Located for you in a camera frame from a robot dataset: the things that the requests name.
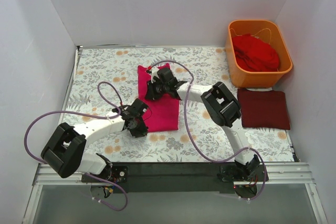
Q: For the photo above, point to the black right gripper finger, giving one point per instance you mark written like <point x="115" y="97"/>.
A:
<point x="152" y="92"/>
<point x="160" y="92"/>

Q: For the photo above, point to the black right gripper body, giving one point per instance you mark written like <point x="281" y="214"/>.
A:
<point x="151" y="92"/>

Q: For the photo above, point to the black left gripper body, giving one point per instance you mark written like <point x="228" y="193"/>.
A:
<point x="138" y="129"/>

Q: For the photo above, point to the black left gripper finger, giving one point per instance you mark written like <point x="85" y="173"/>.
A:
<point x="141" y="129"/>
<point x="135" y="132"/>

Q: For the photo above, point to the pink t shirt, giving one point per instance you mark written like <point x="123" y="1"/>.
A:
<point x="163" y="114"/>

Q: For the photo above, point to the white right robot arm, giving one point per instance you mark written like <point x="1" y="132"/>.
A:
<point x="222" y="106"/>

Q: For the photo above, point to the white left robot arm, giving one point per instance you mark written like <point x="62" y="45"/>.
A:
<point x="65" y="150"/>

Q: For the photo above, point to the floral table cloth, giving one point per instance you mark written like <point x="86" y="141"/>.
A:
<point x="106" y="76"/>

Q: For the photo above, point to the red t shirt in basket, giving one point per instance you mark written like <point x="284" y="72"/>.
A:
<point x="254" y="55"/>

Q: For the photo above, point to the orange plastic basket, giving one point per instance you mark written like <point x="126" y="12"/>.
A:
<point x="266" y="31"/>

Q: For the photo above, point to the folded maroon t shirt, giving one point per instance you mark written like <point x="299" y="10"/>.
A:
<point x="263" y="109"/>

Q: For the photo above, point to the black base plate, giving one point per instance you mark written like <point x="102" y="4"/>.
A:
<point x="182" y="177"/>

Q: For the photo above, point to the aluminium frame rail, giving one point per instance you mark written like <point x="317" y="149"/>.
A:
<point x="293" y="173"/>

